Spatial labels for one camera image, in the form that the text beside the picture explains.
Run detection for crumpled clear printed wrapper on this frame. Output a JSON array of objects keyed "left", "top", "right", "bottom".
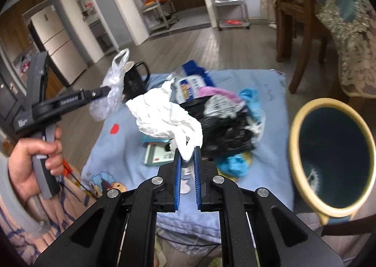
[{"left": 204, "top": 94, "right": 246, "bottom": 122}]

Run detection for person's patterned clothing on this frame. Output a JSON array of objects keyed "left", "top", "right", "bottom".
[{"left": 0, "top": 164, "right": 103, "bottom": 267}]

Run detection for teal bin with yellow rim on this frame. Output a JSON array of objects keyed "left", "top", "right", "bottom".
[{"left": 289, "top": 98, "right": 376, "bottom": 225}]

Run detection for blue and white package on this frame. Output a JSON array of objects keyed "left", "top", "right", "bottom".
[{"left": 173, "top": 60, "right": 218, "bottom": 105}]

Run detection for person's left hand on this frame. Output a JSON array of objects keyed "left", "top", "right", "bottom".
[{"left": 8, "top": 127, "right": 64, "bottom": 197}]

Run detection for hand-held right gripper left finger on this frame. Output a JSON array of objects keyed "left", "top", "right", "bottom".
[{"left": 35, "top": 147, "right": 183, "bottom": 267}]

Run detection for white plastic bag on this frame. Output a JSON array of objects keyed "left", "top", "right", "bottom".
[{"left": 126, "top": 80, "right": 204, "bottom": 163}]

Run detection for clear plastic bag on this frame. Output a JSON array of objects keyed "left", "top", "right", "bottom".
[{"left": 89, "top": 49, "right": 130, "bottom": 121}]

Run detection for person's left forearm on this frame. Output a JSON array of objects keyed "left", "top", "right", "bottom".
[{"left": 0, "top": 158, "right": 51, "bottom": 239}]

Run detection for pale green medicine box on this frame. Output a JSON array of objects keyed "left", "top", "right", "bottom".
[{"left": 144, "top": 142, "right": 177, "bottom": 167}]

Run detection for black plastic bag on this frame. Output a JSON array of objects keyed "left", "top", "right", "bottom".
[{"left": 179, "top": 95, "right": 265, "bottom": 159}]

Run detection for teal packet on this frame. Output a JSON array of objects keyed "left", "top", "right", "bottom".
[{"left": 142, "top": 134, "right": 171, "bottom": 145}]

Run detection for blue cartoon printed blanket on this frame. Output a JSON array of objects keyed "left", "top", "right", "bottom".
[{"left": 81, "top": 69, "right": 296, "bottom": 247}]

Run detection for light blue plastic bag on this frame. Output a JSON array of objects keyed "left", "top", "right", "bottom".
[
  {"left": 217, "top": 153, "right": 252, "bottom": 178},
  {"left": 239, "top": 88, "right": 266, "bottom": 127}
]

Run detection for white refrigerator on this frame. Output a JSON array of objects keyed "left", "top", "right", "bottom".
[{"left": 28, "top": 5, "right": 89, "bottom": 86}]

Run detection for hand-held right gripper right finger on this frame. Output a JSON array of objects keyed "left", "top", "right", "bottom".
[{"left": 192, "top": 146, "right": 344, "bottom": 267}]

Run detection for wooden chair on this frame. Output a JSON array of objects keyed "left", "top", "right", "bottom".
[{"left": 265, "top": 0, "right": 333, "bottom": 95}]

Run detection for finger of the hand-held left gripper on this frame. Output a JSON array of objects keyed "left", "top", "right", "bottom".
[{"left": 83, "top": 86, "right": 111, "bottom": 102}]

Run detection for teal lace-trimmed tablecloth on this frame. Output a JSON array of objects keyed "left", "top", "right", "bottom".
[{"left": 315, "top": 0, "right": 376, "bottom": 98}]

